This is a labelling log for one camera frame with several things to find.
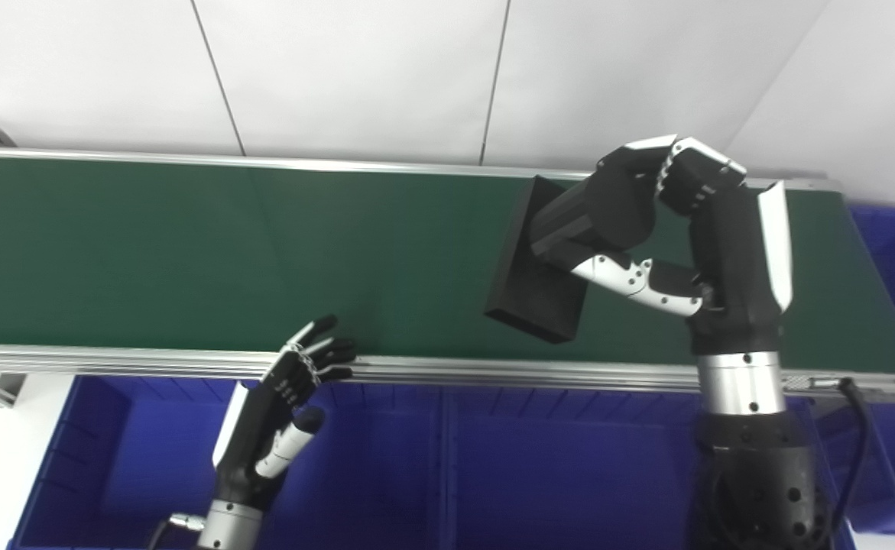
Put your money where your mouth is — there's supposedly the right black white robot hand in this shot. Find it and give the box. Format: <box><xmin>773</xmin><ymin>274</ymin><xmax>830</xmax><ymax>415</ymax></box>
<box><xmin>569</xmin><ymin>134</ymin><xmax>793</xmax><ymax>356</ymax></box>

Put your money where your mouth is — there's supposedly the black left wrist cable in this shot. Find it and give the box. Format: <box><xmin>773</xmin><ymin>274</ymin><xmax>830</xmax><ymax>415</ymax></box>
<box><xmin>145</xmin><ymin>513</ymin><xmax>208</xmax><ymax>550</ymax></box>

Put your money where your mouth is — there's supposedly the black cylinder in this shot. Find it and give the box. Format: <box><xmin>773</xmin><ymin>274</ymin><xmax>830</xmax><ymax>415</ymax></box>
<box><xmin>484</xmin><ymin>174</ymin><xmax>658</xmax><ymax>345</ymax></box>

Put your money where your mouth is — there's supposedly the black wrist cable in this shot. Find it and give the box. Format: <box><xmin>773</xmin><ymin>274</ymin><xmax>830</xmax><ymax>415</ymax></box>
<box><xmin>145</xmin><ymin>513</ymin><xmax>208</xmax><ymax>550</ymax></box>
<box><xmin>828</xmin><ymin>377</ymin><xmax>876</xmax><ymax>539</ymax></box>

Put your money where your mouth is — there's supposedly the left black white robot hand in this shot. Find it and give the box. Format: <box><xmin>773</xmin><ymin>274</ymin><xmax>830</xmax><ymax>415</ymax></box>
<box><xmin>212</xmin><ymin>314</ymin><xmax>358</xmax><ymax>509</ymax></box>

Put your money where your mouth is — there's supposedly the green conveyor belt aluminium frame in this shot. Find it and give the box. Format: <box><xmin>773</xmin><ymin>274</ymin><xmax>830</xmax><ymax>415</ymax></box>
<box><xmin>0</xmin><ymin>122</ymin><xmax>895</xmax><ymax>406</ymax></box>

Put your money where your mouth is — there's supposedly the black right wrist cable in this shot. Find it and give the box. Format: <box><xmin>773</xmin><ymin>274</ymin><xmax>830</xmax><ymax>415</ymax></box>
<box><xmin>828</xmin><ymin>377</ymin><xmax>876</xmax><ymax>539</ymax></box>

